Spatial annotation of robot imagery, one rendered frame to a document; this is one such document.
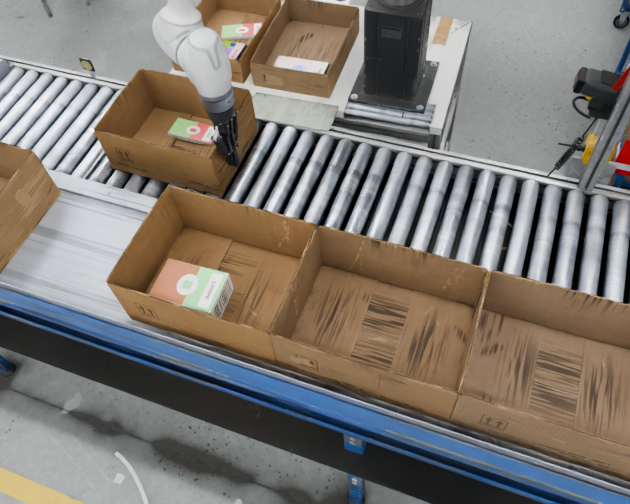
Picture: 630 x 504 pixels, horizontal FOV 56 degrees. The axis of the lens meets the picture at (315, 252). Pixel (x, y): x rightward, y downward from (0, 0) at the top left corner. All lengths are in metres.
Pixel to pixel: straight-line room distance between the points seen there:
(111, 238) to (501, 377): 1.04
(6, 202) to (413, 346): 1.06
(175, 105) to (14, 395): 1.29
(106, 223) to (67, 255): 0.13
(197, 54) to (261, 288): 0.58
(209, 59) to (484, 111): 1.94
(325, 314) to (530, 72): 2.33
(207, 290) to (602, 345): 0.90
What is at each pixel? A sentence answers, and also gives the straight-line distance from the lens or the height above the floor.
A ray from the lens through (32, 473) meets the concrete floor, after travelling 2.47.
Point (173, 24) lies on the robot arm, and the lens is 1.61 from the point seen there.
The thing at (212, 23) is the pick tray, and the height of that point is 0.76.
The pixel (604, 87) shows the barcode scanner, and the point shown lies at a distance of 1.71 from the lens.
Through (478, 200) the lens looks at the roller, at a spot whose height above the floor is 0.75.
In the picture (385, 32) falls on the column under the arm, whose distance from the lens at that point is 1.91.
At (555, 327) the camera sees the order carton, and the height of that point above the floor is 0.89.
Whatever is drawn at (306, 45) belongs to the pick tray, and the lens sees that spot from 2.29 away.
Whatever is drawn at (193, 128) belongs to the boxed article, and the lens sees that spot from 2.02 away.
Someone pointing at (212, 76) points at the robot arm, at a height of 1.19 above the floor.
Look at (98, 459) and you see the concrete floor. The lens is 2.38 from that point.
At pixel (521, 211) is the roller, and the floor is 0.75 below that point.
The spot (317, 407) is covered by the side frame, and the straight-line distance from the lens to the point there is 1.29.
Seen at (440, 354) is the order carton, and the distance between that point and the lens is 1.37.
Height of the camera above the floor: 2.13
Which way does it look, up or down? 56 degrees down
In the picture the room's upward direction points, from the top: 6 degrees counter-clockwise
